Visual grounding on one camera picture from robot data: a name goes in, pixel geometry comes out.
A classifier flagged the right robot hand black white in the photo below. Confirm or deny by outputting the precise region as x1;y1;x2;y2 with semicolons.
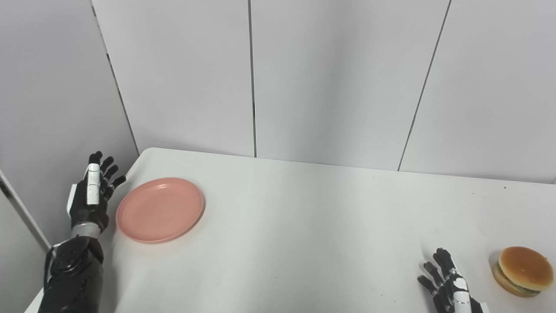
417;248;490;313

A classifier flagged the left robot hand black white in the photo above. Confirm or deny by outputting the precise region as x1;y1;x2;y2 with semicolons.
66;151;127;238

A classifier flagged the pink round plate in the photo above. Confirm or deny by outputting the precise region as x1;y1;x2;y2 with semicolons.
116;177;205;244

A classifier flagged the toy hamburger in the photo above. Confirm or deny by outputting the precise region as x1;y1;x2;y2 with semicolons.
492;246;555;298

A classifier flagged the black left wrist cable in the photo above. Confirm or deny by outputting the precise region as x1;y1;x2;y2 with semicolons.
43;245;58;286

